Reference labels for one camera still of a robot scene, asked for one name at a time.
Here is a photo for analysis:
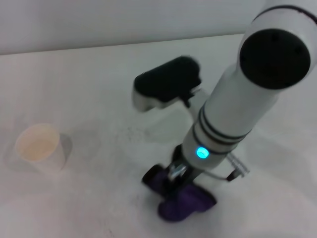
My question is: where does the black and white wrist camera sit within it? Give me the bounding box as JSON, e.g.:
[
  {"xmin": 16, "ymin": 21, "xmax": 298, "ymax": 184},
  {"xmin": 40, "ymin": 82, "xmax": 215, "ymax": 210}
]
[{"xmin": 132, "ymin": 56, "xmax": 203, "ymax": 113}]

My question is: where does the purple rag with black trim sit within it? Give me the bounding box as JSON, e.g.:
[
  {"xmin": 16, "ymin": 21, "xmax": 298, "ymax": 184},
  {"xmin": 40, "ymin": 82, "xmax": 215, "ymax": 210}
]
[{"xmin": 146, "ymin": 173, "xmax": 218, "ymax": 223}]

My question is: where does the grey cable with silver connector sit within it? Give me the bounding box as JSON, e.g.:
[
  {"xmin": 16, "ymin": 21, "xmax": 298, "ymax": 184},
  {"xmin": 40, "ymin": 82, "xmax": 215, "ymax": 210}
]
[{"xmin": 207, "ymin": 153, "xmax": 251, "ymax": 183}]

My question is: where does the white paper cup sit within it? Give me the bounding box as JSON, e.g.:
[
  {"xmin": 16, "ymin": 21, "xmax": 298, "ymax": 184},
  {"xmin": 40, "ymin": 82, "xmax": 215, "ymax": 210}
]
[{"xmin": 14, "ymin": 122, "xmax": 73, "ymax": 175}]

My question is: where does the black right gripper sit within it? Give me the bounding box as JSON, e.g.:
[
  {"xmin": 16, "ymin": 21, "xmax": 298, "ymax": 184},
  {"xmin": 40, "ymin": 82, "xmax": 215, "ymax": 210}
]
[{"xmin": 142, "ymin": 145, "xmax": 199, "ymax": 195}]

